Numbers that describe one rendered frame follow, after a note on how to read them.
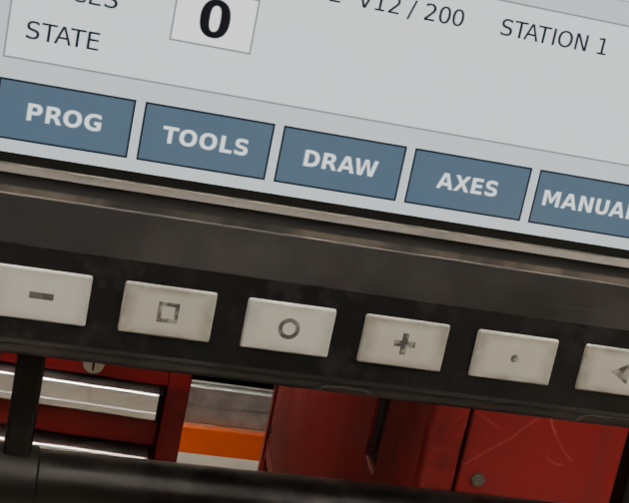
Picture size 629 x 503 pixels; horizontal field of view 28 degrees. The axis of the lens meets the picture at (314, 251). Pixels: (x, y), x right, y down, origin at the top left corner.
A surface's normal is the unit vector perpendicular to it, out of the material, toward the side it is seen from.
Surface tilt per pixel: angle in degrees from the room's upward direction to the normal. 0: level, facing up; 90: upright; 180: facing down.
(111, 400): 90
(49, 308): 90
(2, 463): 45
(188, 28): 90
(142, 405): 90
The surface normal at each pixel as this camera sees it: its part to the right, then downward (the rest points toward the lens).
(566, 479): 0.10, 0.25
